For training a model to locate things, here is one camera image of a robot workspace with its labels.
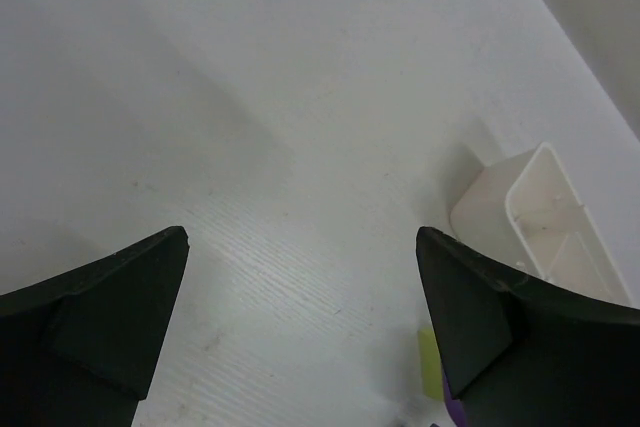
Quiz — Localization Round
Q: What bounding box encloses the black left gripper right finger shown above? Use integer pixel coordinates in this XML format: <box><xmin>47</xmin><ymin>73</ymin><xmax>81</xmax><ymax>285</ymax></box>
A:
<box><xmin>416</xmin><ymin>226</ymin><xmax>639</xmax><ymax>426</ymax></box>

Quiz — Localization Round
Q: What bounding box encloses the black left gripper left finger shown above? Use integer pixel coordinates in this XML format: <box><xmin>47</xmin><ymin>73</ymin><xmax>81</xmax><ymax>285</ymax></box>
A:
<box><xmin>1</xmin><ymin>226</ymin><xmax>189</xmax><ymax>426</ymax></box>

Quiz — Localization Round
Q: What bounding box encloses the purple lego brick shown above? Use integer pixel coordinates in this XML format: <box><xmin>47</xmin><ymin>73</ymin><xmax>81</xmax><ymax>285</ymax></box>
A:
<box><xmin>442</xmin><ymin>372</ymin><xmax>467</xmax><ymax>427</ymax></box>

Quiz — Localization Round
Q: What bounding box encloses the green lego brick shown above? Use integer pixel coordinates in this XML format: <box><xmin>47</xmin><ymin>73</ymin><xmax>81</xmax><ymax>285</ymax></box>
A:
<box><xmin>417</xmin><ymin>326</ymin><xmax>444</xmax><ymax>402</ymax></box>

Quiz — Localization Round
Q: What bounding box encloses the white divided plastic container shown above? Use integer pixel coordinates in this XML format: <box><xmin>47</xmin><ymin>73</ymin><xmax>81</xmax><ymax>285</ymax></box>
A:
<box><xmin>450</xmin><ymin>142</ymin><xmax>633</xmax><ymax>306</ymax></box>

